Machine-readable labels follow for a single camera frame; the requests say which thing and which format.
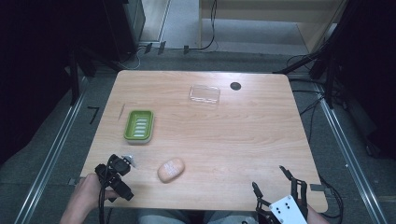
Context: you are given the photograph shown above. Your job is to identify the black metal stand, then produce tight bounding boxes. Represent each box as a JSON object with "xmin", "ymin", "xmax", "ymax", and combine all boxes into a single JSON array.
[
  {"xmin": 273, "ymin": 0, "xmax": 353, "ymax": 110},
  {"xmin": 64, "ymin": 43, "xmax": 125, "ymax": 107}
]

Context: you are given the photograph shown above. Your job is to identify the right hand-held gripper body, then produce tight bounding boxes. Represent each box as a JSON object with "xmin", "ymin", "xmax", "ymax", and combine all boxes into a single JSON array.
[{"xmin": 255, "ymin": 177, "xmax": 310, "ymax": 224}]

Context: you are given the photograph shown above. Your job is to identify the green soap dish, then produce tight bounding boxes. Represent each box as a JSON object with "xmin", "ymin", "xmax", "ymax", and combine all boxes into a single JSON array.
[{"xmin": 123, "ymin": 109, "xmax": 155, "ymax": 146}]

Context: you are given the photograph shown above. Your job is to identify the white floor cable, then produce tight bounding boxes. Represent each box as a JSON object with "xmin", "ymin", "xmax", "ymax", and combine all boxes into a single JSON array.
[{"xmin": 119, "ymin": 46, "xmax": 148, "ymax": 71}]

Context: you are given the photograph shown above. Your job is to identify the person's left hand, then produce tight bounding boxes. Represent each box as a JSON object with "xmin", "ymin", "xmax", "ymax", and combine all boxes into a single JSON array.
[{"xmin": 74, "ymin": 173, "xmax": 120, "ymax": 217}]

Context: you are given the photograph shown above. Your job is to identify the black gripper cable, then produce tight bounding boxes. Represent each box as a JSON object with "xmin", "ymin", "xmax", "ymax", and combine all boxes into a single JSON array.
[{"xmin": 98, "ymin": 154, "xmax": 114, "ymax": 224}]

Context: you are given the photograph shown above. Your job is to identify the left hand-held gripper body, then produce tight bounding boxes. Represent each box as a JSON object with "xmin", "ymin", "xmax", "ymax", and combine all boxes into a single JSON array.
[{"xmin": 94, "ymin": 153, "xmax": 137, "ymax": 195}]

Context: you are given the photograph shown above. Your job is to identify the black floor cable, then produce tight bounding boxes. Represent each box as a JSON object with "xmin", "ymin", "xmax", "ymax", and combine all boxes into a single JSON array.
[
  {"xmin": 318, "ymin": 175, "xmax": 345, "ymax": 224},
  {"xmin": 286, "ymin": 54, "xmax": 328, "ymax": 145}
]

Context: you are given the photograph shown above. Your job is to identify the dark curtain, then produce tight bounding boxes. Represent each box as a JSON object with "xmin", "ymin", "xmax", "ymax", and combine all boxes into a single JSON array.
[
  {"xmin": 323, "ymin": 0, "xmax": 396, "ymax": 161},
  {"xmin": 0, "ymin": 0, "xmax": 108, "ymax": 167}
]

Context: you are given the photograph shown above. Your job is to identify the metal floor rail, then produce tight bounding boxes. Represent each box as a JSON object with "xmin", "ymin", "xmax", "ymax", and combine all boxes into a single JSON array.
[
  {"xmin": 13, "ymin": 76, "xmax": 91, "ymax": 224},
  {"xmin": 313, "ymin": 83, "xmax": 389, "ymax": 224}
]

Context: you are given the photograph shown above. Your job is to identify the clear plastic lid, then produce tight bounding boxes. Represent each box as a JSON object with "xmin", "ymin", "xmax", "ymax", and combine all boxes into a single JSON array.
[{"xmin": 188, "ymin": 84, "xmax": 221, "ymax": 107}]

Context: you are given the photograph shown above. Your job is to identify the black hanging cable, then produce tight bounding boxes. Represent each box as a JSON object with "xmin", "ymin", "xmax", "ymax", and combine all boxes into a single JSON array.
[{"xmin": 186, "ymin": 0, "xmax": 219, "ymax": 52}]

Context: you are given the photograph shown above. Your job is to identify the person's right hand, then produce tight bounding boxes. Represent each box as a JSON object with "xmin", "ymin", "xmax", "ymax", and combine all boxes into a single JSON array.
[{"xmin": 305, "ymin": 204, "xmax": 331, "ymax": 224}]

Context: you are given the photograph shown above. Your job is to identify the light wooden furniture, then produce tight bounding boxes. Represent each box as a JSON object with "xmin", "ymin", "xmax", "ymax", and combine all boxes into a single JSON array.
[{"xmin": 198, "ymin": 0, "xmax": 348, "ymax": 53}]

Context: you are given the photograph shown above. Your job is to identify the black cabinet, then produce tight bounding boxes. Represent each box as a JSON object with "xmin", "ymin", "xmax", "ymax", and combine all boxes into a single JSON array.
[{"xmin": 102, "ymin": 0, "xmax": 147, "ymax": 63}]

